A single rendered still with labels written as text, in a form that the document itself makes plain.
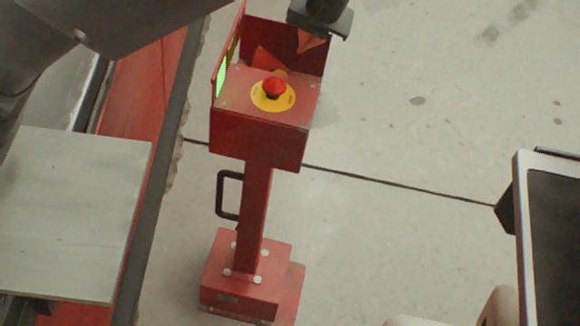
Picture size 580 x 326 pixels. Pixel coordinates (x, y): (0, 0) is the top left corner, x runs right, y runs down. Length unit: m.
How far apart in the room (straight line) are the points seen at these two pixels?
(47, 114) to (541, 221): 0.60
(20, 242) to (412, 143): 1.60
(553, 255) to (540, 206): 0.05
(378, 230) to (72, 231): 1.32
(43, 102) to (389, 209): 1.23
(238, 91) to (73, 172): 0.43
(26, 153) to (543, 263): 0.50
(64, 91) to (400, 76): 1.55
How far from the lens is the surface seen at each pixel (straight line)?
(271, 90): 0.98
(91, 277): 0.58
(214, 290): 1.55
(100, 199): 0.62
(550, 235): 0.64
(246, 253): 1.48
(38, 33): 0.24
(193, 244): 1.74
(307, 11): 0.99
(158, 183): 1.79
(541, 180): 0.68
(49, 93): 0.89
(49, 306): 0.80
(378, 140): 2.04
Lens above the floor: 1.52
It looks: 53 degrees down
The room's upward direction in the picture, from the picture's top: 11 degrees clockwise
